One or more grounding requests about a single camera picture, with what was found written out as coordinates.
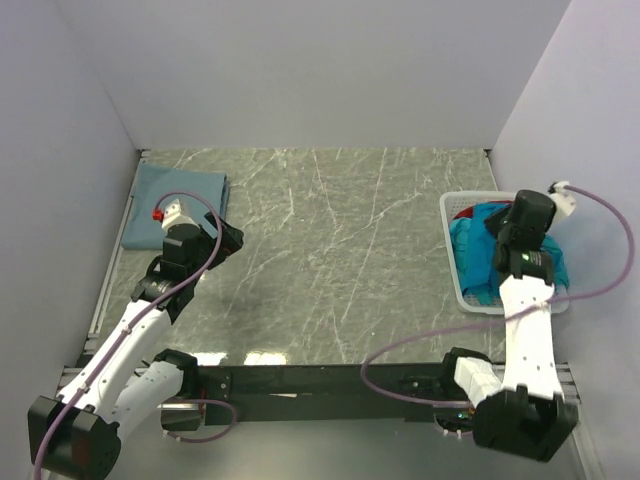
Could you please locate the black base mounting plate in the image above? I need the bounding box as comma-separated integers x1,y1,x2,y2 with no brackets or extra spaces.
194,363,467,422

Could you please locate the aluminium rail frame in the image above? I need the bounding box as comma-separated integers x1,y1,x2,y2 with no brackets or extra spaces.
57,149,151,390

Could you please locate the folded grey-blue t shirt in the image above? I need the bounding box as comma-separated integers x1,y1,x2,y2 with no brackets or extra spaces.
121,163,229,250

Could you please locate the white plastic laundry basket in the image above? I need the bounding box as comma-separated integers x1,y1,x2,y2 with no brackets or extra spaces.
439,186,576,315

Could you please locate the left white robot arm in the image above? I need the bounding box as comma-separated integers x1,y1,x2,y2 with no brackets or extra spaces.
28,192,244,479

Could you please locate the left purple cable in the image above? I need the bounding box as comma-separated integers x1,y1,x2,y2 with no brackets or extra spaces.
29,192,239,476

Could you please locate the red t shirt in basket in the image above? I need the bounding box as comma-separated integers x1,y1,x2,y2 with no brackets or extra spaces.
453,207,474,220

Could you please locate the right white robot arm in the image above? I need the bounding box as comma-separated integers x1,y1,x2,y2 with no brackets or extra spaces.
441,187,578,462

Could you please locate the teal t shirt in basket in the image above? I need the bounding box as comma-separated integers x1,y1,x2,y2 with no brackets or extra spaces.
449,198,570,314

